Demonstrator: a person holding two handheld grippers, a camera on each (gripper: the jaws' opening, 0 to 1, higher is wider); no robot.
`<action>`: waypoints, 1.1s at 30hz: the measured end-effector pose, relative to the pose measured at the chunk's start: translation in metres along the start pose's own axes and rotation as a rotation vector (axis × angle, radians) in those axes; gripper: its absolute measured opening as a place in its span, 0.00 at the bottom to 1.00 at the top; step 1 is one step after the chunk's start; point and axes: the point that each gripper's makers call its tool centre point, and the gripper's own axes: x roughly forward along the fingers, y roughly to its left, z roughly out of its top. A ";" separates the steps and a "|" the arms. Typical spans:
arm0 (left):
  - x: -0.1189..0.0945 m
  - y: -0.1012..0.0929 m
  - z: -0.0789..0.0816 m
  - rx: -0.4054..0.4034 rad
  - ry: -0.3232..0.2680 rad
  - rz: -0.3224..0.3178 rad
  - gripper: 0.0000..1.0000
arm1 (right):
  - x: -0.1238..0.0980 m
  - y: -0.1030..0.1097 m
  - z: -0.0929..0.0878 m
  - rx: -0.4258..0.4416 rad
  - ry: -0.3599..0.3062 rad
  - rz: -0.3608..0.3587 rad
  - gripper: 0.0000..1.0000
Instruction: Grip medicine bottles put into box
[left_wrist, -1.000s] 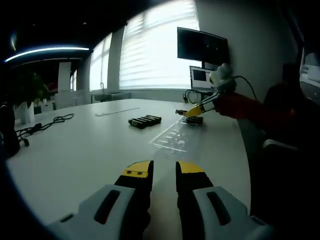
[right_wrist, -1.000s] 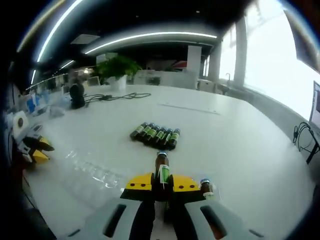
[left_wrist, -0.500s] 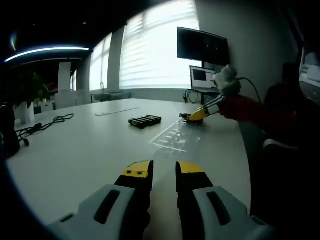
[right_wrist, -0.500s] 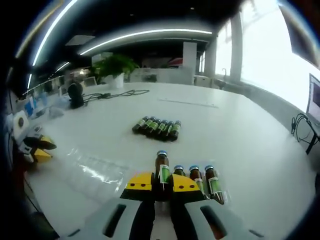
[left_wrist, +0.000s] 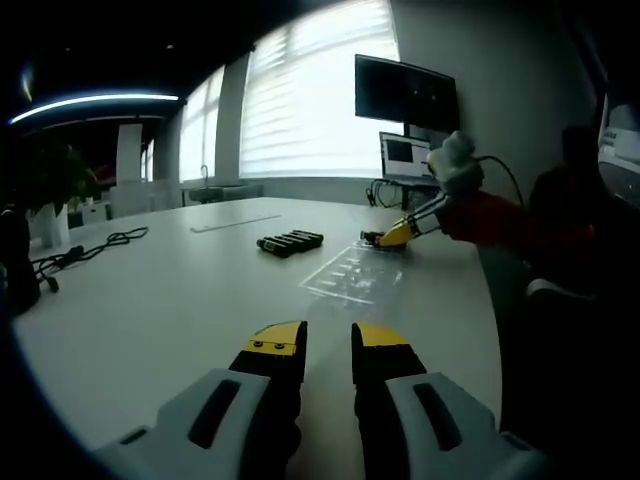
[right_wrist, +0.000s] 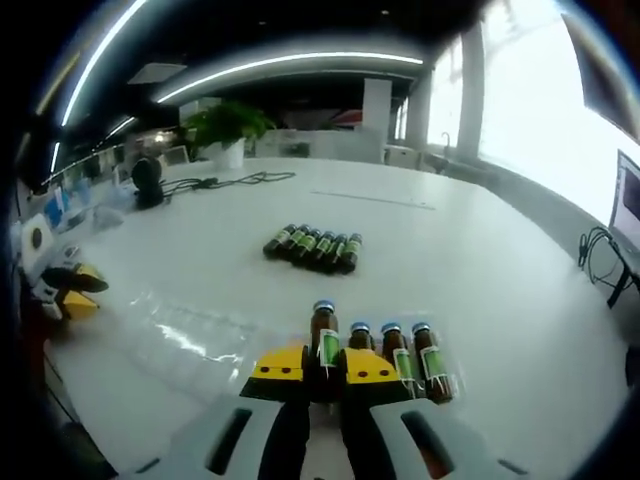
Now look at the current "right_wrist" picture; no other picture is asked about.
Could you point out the group of brown medicine bottles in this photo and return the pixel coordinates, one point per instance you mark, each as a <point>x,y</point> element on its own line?
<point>320,247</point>

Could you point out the green plant white pot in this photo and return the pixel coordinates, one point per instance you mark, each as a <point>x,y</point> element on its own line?
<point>230,125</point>

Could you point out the short ceiling light strip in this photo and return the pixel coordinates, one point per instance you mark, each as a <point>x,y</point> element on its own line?
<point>114,126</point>

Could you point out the white low cabinet row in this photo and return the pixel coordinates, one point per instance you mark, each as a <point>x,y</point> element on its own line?
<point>310,145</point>

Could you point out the crumpled plastic bag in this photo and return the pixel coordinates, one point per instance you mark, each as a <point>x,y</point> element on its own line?
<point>109,216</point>

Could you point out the open laptop screen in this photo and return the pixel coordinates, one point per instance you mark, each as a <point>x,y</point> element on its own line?
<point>627,195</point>

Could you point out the ceiling air vent panel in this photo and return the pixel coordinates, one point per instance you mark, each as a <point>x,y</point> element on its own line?
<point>157,73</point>

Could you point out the blue white carton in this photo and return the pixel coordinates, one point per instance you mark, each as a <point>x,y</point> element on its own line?
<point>84,192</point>
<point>56,212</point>

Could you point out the black round desk device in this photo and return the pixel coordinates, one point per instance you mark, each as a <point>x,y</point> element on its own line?
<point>148,180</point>

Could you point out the bright window with blinds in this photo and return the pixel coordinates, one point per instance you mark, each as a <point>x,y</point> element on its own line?
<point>525,125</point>

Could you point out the metal faucet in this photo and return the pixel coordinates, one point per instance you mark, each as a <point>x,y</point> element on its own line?
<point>446,141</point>

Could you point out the red blue flag wall print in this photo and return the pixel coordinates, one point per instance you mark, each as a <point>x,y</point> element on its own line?
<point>345,120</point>

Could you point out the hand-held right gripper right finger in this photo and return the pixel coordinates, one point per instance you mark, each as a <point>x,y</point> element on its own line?
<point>450,445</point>

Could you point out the brown medicine bottle green label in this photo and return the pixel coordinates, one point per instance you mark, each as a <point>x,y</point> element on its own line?
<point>362,340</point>
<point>326,345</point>
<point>400,360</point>
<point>432,365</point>

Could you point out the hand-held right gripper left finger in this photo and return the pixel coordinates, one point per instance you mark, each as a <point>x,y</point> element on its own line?
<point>200,440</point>

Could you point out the grey sink counter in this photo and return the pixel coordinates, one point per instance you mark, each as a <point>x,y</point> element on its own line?
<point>460,170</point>

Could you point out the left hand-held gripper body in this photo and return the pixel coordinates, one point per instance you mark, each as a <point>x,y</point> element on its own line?
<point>36,250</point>

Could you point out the long ceiling light strip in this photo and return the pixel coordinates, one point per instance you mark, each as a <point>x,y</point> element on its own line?
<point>290,65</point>
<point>95,55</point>

